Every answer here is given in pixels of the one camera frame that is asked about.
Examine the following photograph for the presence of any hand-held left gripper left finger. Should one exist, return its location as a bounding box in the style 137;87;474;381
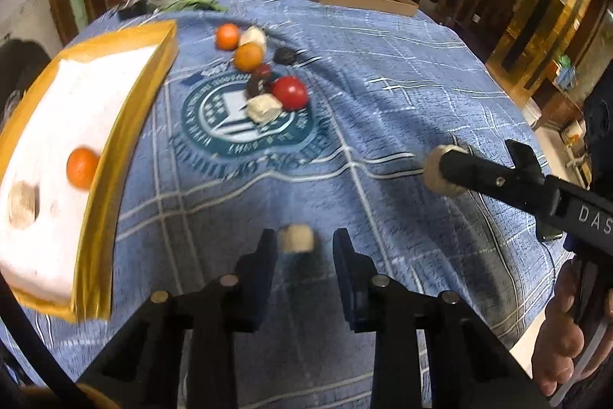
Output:
72;228;279;409

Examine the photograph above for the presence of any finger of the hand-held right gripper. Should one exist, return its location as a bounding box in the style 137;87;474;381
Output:
439;149;562;219
505;139;545;183

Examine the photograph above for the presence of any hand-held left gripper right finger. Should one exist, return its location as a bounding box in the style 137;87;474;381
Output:
332;228;551;409

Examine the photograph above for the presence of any beige square pastry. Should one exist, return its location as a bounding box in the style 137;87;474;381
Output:
279;223;316;255

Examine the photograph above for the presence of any beige round pastry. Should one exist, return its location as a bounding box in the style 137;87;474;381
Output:
8;181;40;231
423;145;473;197

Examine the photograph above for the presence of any yellow box with white lining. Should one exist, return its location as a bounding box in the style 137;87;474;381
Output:
0;20;179;324

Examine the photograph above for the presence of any orange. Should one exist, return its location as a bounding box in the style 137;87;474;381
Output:
233;42;266;72
66;146;102;190
215;23;241;52

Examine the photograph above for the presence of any person's right hand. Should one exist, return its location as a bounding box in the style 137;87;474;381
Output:
531;258;613;398

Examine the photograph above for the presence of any blue printed tablecloth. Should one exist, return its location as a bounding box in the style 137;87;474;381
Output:
0;0;582;409

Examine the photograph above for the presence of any white square pastry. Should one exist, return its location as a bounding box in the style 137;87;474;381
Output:
239;26;267;51
245;95;285;125

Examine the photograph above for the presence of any red tomato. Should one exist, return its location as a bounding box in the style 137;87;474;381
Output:
271;76;309;112

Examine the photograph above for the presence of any dark brown fruit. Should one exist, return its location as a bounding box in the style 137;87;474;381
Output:
245;76;269;100

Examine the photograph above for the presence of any green leafy vegetable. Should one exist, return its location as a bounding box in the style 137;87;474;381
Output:
157;0;230;13

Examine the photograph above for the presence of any dark round chair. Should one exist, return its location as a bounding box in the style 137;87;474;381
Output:
0;39;52;115

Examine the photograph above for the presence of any black cable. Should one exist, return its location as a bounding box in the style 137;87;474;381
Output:
0;277;83;409

